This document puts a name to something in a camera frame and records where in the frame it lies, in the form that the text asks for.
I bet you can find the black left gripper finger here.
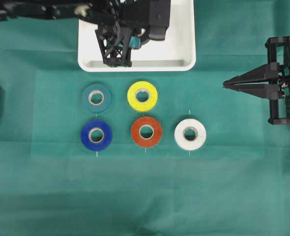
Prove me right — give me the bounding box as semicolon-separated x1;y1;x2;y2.
95;26;132;67

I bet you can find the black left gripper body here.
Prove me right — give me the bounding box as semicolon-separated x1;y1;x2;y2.
95;0;172;41

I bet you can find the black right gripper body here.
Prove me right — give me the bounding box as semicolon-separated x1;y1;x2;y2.
265;36;290;125

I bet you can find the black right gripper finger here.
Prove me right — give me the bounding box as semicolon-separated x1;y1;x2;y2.
224;84;280;100
223;62;284;86

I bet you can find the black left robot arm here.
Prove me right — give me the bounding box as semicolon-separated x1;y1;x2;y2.
0;0;171;67

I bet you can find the white plastic tray case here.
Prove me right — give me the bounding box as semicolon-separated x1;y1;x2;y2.
78;0;196;72

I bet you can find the green tape roll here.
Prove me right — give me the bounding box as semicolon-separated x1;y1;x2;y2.
82;84;111;114

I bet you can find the yellow tape roll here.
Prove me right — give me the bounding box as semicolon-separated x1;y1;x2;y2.
127;81;158;112

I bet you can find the red tape roll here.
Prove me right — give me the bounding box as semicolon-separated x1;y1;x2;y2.
131;117;163;148

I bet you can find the blue tape roll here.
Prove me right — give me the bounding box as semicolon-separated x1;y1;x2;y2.
81;120;113;151

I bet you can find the white tape roll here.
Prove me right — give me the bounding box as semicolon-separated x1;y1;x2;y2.
174;118;207;151

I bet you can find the green table cloth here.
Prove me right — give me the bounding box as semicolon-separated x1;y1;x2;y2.
0;0;290;236

